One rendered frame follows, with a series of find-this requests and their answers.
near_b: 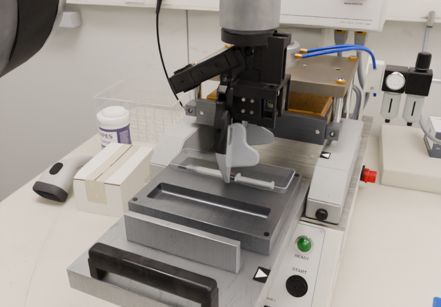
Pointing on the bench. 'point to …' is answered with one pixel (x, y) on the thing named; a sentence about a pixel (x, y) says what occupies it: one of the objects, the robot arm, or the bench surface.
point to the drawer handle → (153, 274)
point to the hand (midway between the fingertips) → (230, 164)
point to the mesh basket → (144, 109)
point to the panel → (300, 267)
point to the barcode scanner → (60, 178)
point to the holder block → (218, 206)
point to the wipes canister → (114, 126)
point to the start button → (296, 286)
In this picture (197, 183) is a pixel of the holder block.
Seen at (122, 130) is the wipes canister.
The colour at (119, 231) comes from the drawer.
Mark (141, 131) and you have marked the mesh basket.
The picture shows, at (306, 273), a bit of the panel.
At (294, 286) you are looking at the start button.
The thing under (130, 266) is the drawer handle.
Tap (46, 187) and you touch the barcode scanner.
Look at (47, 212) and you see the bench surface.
